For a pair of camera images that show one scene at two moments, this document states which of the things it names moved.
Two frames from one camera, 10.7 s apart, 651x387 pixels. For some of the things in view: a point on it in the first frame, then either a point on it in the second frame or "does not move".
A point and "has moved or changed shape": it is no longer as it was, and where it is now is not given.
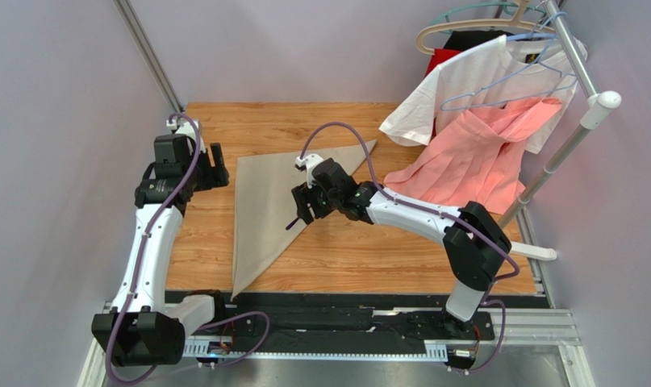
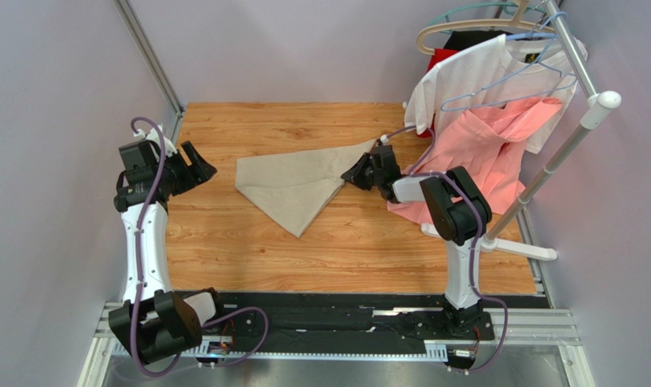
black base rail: [356, 316] does not move
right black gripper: [306, 201] -> [366, 170]
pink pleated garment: [478, 158] does not move
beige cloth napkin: [264, 205] has moved or changed shape
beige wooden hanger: [516, 20] does not move
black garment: [463, 40] does not move
